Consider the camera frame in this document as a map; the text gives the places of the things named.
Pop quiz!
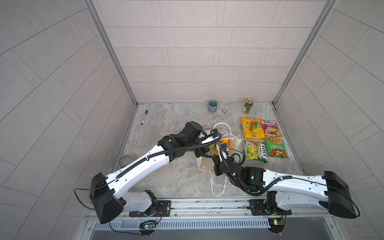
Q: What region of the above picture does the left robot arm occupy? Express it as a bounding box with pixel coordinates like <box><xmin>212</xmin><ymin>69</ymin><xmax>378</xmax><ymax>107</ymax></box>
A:
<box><xmin>90</xmin><ymin>121</ymin><xmax>222</xmax><ymax>224</ymax></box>

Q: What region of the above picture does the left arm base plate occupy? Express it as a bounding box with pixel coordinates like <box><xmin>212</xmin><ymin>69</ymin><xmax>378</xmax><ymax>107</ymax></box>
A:
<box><xmin>129</xmin><ymin>201</ymin><xmax>172</xmax><ymax>218</ymax></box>

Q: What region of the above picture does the right controller board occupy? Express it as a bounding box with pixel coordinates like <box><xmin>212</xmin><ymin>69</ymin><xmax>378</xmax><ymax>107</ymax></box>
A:
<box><xmin>268</xmin><ymin>219</ymin><xmax>285</xmax><ymax>234</ymax></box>

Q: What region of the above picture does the left controller board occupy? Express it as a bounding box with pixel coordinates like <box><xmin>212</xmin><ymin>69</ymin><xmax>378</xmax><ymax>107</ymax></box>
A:
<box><xmin>139</xmin><ymin>220</ymin><xmax>158</xmax><ymax>231</ymax></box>

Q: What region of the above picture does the pink candy snack bag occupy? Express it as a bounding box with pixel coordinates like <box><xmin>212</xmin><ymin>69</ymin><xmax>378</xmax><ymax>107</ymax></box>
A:
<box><xmin>259</xmin><ymin>119</ymin><xmax>284</xmax><ymax>138</ymax></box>

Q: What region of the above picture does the teal ceramic cup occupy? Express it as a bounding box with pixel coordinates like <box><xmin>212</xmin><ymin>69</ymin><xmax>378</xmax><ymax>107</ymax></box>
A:
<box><xmin>208</xmin><ymin>100</ymin><xmax>218</xmax><ymax>113</ymax></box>

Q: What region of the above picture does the left black cable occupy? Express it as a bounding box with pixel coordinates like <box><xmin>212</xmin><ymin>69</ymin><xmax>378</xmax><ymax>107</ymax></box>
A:
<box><xmin>73</xmin><ymin>187</ymin><xmax>97</xmax><ymax>211</ymax></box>

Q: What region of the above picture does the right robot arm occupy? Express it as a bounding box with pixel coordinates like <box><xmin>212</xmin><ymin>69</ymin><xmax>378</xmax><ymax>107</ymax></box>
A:
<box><xmin>213</xmin><ymin>156</ymin><xmax>361</xmax><ymax>219</ymax></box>

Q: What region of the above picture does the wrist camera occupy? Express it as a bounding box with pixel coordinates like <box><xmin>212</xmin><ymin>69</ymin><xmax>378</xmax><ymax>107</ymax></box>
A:
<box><xmin>219</xmin><ymin>147</ymin><xmax>231</xmax><ymax>161</ymax></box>
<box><xmin>199</xmin><ymin>129</ymin><xmax>220</xmax><ymax>144</ymax></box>

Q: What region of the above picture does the controller board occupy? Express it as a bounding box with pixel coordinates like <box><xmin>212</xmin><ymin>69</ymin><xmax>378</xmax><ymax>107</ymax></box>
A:
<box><xmin>268</xmin><ymin>219</ymin><xmax>285</xmax><ymax>234</ymax></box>
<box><xmin>139</xmin><ymin>220</ymin><xmax>158</xmax><ymax>231</ymax></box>

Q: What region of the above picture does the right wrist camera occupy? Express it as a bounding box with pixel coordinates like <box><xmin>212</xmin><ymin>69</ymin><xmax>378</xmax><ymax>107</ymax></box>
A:
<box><xmin>219</xmin><ymin>147</ymin><xmax>231</xmax><ymax>161</ymax></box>

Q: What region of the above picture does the aluminium mounting rail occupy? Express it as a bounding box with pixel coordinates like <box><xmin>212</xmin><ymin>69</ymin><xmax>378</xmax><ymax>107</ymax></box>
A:
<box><xmin>98</xmin><ymin>197</ymin><xmax>329</xmax><ymax>224</ymax></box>

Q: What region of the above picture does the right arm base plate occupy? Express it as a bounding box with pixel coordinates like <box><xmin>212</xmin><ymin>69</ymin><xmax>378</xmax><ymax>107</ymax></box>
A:
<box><xmin>247</xmin><ymin>200</ymin><xmax>292</xmax><ymax>216</ymax></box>

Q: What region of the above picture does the yellow candy snack bag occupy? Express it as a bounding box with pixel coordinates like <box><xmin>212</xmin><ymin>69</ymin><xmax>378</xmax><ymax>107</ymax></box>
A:
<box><xmin>241</xmin><ymin>117</ymin><xmax>266</xmax><ymax>140</ymax></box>

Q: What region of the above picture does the green snack bag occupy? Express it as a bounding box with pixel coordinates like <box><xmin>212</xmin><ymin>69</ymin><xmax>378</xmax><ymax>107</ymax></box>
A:
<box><xmin>265</xmin><ymin>138</ymin><xmax>289</xmax><ymax>159</ymax></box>
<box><xmin>243</xmin><ymin>140</ymin><xmax>268</xmax><ymax>163</ymax></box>

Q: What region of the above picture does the black marker pen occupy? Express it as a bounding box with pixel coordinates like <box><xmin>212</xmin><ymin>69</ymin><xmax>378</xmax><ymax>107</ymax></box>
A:
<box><xmin>141</xmin><ymin>110</ymin><xmax>148</xmax><ymax>125</ymax></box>

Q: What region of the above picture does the green beverage can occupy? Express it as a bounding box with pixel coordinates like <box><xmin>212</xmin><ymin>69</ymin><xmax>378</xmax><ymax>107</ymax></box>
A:
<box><xmin>242</xmin><ymin>99</ymin><xmax>254</xmax><ymax>114</ymax></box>

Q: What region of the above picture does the white printed paper bag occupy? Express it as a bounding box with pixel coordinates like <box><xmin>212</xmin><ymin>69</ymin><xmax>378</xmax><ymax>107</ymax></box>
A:
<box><xmin>197</xmin><ymin>122</ymin><xmax>245</xmax><ymax>197</ymax></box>

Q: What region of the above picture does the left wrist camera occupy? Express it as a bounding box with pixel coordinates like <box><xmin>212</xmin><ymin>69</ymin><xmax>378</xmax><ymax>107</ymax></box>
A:
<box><xmin>199</xmin><ymin>129</ymin><xmax>220</xmax><ymax>144</ymax></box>

